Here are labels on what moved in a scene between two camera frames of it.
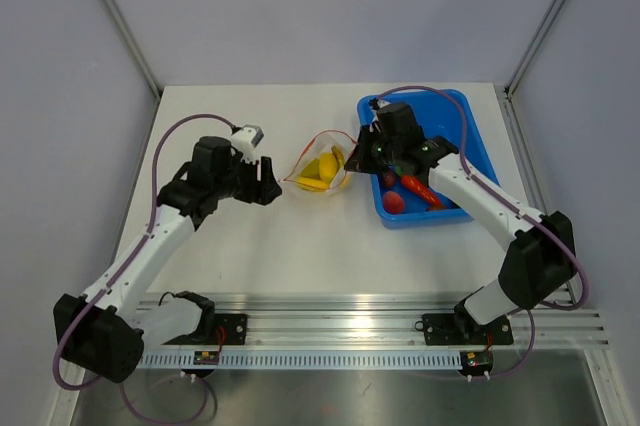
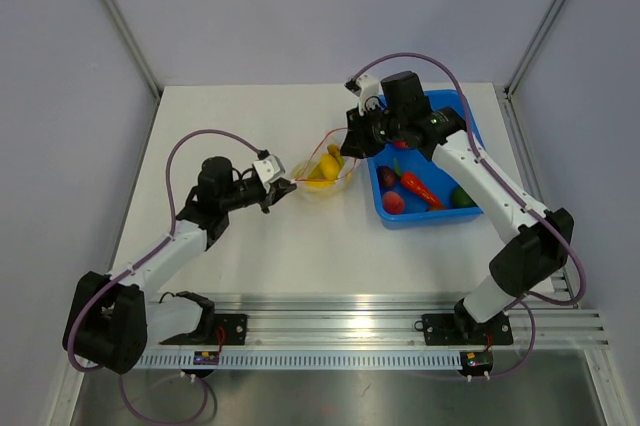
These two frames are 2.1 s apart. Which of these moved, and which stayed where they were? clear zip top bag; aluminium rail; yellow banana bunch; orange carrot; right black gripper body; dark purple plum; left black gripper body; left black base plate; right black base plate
Moved: clear zip top bag; left black gripper body; right black gripper body
Stayed: dark purple plum; left black base plate; orange carrot; right black base plate; aluminium rail; yellow banana bunch
